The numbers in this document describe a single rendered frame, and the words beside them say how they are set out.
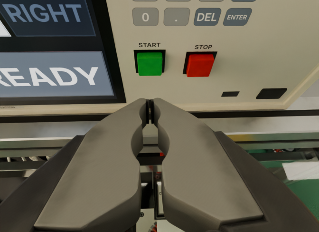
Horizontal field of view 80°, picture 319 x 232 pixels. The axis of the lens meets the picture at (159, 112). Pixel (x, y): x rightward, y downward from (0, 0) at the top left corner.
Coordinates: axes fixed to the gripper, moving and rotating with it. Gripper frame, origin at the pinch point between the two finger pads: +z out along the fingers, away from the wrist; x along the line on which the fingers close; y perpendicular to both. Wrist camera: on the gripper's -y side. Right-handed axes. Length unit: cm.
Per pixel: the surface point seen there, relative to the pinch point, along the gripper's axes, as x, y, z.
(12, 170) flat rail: -17.0, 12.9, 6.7
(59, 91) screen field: -7.9, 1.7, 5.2
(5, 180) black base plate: -37, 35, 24
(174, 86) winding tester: 2.3, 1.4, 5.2
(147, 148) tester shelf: -0.3, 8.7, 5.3
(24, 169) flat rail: -15.6, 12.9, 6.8
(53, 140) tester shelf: -9.3, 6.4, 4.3
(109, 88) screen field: -3.5, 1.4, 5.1
